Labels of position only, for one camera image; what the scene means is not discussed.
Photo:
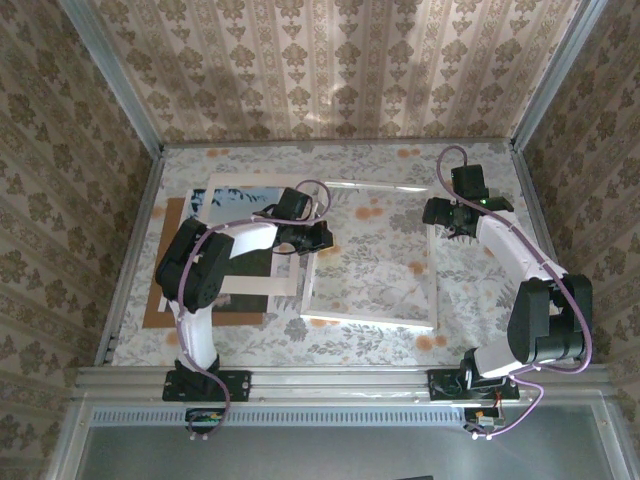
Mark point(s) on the aluminium side rail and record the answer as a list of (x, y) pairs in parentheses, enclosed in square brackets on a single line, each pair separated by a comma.
[(145, 200), (533, 200)]

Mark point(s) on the floral patterned table sheet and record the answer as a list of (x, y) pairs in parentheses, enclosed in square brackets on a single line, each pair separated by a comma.
[(280, 350)]

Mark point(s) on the brown backing board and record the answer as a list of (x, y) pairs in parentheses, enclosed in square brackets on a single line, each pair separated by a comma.
[(155, 320)]

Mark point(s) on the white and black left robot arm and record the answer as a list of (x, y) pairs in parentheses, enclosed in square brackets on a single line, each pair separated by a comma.
[(195, 270)]

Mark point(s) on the aluminium corner post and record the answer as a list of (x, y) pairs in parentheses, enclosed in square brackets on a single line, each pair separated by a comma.
[(115, 85), (555, 75)]

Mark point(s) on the grey metal panel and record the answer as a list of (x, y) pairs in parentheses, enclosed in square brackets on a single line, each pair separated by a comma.
[(325, 450)]

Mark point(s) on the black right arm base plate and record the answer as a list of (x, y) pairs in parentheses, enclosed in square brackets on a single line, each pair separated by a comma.
[(440, 387)]

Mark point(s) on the aluminium rear rail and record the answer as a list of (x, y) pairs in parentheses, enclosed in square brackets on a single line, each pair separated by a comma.
[(400, 141)]

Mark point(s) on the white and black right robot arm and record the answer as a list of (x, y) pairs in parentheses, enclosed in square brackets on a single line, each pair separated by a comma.
[(545, 325)]

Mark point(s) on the aluminium mounting rail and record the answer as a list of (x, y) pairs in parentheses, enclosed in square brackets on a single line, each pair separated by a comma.
[(340, 382)]

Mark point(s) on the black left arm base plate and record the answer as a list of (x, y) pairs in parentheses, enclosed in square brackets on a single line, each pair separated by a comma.
[(240, 385)]

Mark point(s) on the white picture frame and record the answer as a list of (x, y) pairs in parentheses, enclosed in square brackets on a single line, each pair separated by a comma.
[(365, 320)]

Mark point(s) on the white mat board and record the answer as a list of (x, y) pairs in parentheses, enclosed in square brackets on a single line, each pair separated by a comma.
[(240, 180)]

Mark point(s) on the landscape photo print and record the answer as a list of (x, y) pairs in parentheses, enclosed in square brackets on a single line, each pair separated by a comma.
[(240, 200)]

